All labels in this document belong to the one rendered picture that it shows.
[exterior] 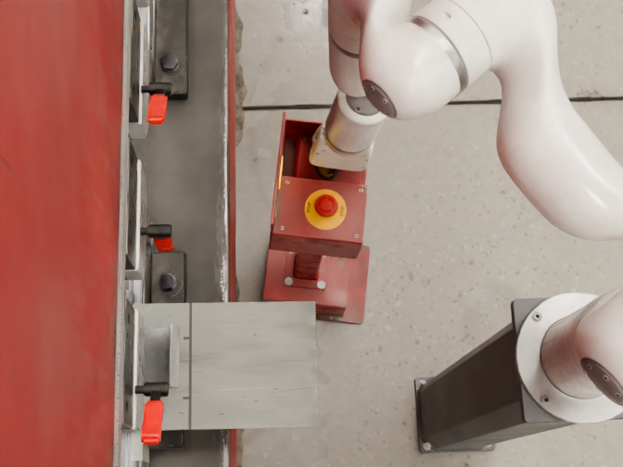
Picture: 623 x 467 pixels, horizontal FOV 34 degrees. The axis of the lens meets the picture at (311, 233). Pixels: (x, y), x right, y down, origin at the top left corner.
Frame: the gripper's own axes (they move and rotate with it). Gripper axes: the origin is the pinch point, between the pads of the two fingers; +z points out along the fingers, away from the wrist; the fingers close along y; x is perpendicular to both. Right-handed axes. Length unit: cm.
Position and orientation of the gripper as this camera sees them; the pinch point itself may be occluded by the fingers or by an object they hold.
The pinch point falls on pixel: (333, 163)
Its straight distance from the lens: 180.1
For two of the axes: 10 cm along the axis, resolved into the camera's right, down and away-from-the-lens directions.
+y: 9.9, 1.3, 1.0
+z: -1.3, 2.5, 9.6
